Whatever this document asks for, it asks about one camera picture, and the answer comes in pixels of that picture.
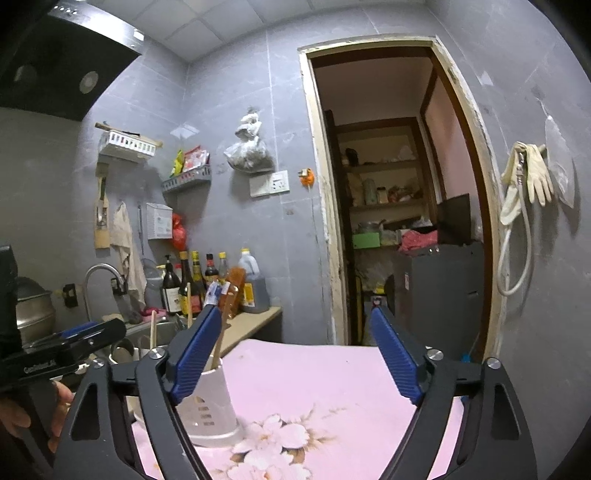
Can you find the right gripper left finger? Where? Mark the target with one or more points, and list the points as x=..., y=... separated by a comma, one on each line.
x=97, y=442

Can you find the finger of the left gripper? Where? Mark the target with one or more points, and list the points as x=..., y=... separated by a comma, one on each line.
x=77, y=331

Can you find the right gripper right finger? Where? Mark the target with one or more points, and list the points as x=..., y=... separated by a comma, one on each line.
x=494, y=440

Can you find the white plastic utensil holder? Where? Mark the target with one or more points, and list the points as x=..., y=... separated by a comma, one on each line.
x=207, y=415

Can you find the left hand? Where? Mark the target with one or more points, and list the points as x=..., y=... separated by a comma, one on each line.
x=14, y=417

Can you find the steel pot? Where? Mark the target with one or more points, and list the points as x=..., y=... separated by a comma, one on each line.
x=35, y=312

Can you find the chrome faucet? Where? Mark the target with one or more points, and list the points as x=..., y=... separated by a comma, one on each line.
x=91, y=289

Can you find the wooden cutting board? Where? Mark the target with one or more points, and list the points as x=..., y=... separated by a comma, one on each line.
x=101, y=209

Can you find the hanging dish towel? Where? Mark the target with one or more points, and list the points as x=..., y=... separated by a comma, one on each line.
x=131, y=268

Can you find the dark wine bottle white label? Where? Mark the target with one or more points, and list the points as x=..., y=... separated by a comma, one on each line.
x=170, y=289

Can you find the brown sauce bottle yellow label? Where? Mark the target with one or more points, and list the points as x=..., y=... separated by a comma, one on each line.
x=186, y=276

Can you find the red plastic bag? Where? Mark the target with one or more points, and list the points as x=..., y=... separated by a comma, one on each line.
x=179, y=236

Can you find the white seasoning packet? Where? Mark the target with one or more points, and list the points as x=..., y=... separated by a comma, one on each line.
x=216, y=293

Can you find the soy sauce bottle red cap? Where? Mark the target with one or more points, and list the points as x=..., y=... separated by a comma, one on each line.
x=211, y=273

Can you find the orange spice bag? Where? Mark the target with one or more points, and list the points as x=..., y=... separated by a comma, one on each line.
x=237, y=276

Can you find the black cabinet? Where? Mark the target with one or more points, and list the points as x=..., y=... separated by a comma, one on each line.
x=438, y=295

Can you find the clear bottle yellow cap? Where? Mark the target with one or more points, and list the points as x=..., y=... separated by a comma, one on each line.
x=222, y=267

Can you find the pink floral table cloth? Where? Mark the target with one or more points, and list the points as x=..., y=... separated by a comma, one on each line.
x=310, y=412

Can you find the large oil jug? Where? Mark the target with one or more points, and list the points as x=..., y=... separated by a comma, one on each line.
x=255, y=298

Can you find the snack packets on shelf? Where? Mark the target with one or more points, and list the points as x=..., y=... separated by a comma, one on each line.
x=187, y=160

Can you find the red cloth on cabinet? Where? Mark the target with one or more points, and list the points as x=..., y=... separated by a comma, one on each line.
x=415, y=240

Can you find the black monitor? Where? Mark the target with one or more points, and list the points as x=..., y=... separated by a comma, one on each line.
x=454, y=221

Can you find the green box on shelf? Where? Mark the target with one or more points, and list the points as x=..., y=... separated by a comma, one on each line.
x=366, y=240

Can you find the hanging plastic bag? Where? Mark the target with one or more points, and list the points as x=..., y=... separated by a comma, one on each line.
x=249, y=154

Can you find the hanging rubber gloves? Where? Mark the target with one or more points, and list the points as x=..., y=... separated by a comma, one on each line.
x=526, y=176

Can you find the black range hood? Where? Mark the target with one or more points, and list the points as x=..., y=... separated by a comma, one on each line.
x=68, y=60

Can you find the black wall socket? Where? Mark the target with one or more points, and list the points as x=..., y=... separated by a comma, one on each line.
x=69, y=295

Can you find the door frame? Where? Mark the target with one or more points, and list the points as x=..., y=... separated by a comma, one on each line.
x=478, y=143

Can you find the grey wall shelf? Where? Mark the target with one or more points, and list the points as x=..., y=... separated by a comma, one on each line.
x=190, y=178

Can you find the white wall basket rack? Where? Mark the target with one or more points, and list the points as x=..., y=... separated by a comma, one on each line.
x=125, y=145

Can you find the white wall socket panel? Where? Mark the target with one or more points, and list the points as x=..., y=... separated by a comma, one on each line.
x=269, y=184

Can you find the orange wall hook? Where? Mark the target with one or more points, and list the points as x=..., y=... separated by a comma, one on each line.
x=307, y=177

